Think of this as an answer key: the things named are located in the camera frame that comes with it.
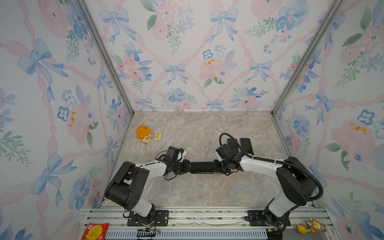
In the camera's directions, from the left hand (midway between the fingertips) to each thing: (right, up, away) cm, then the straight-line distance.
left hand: (194, 168), depth 88 cm
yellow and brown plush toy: (+56, -22, -18) cm, 63 cm away
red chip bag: (-45, -24, -19) cm, 55 cm away
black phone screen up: (+35, +13, +12) cm, 39 cm away
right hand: (+10, -1, +1) cm, 10 cm away
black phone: (+6, 0, +2) cm, 6 cm away
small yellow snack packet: (-25, +18, +16) cm, 35 cm away
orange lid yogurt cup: (-32, +20, +7) cm, 39 cm away
